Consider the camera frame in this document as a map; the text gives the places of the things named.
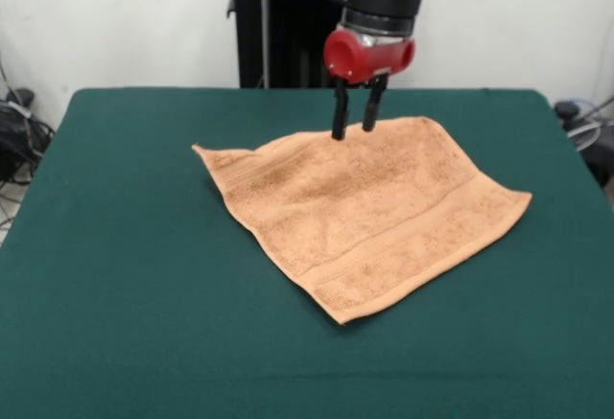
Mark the orange terry towel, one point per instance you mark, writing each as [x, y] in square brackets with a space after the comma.
[364, 217]

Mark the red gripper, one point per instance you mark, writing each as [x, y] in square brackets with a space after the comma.
[364, 59]

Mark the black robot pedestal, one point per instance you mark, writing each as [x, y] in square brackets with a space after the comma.
[283, 30]

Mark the dark green table cloth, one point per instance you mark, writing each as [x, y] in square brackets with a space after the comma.
[144, 270]

